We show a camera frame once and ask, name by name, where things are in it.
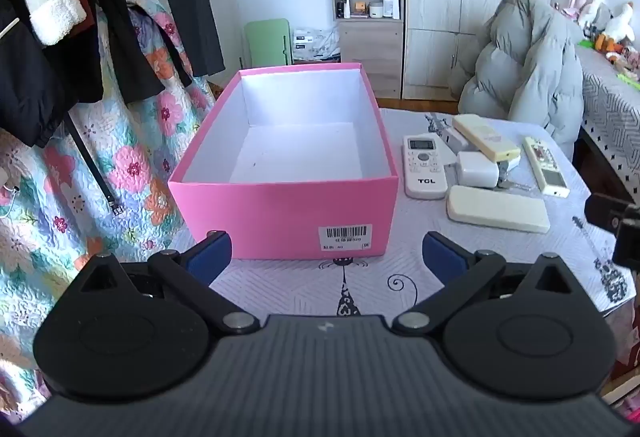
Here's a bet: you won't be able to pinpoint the floral quilt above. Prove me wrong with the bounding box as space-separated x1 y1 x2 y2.
0 0 222 420

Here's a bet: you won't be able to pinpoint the wooden shelf unit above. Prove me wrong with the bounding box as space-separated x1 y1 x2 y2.
328 0 405 101

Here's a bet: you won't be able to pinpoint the pink cardboard box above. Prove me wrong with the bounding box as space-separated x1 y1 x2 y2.
167 62 401 261

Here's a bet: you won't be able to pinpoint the cream remote control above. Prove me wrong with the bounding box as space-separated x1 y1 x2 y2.
452 114 522 163

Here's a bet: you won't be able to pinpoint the bed with grey patterned sheet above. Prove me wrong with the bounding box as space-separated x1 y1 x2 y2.
576 40 640 203

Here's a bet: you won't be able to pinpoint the small white plug adapter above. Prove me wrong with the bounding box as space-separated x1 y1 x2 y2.
440 122 470 153

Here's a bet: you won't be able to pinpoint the metal keys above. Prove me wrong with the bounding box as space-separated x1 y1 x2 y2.
497 176 534 192

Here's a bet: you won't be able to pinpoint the stack of printed packets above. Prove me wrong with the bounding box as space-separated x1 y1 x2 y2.
292 27 342 61

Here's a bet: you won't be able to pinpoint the white remote with display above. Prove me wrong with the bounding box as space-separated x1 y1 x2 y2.
402 134 449 201

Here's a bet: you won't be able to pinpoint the black belt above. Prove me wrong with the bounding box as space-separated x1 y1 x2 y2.
64 111 124 217

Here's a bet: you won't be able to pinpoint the white plush toy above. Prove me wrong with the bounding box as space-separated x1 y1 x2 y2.
579 0 609 39
604 2 637 49

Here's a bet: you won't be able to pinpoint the black jacket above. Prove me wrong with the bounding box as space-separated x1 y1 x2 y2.
0 0 104 149

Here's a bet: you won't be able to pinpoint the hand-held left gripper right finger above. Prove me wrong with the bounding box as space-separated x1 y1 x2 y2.
390 230 592 336

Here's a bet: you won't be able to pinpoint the white charger adapter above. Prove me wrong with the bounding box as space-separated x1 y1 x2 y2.
456 151 501 189

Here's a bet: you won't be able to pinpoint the black ruffled top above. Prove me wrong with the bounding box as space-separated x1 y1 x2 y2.
92 0 194 104

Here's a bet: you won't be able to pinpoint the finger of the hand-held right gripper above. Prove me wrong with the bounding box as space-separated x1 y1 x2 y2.
612 212 640 269
584 194 635 231

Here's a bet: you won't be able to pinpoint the grey puffer jacket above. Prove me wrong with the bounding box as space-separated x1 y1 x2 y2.
457 0 586 149

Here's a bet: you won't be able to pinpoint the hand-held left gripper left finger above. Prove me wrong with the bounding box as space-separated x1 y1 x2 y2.
60 230 261 336

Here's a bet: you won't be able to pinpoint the patterned white remote control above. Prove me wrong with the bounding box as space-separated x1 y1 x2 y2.
522 136 571 198

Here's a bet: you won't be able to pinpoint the printed white tablecloth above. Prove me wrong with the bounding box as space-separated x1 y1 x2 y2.
169 106 637 319

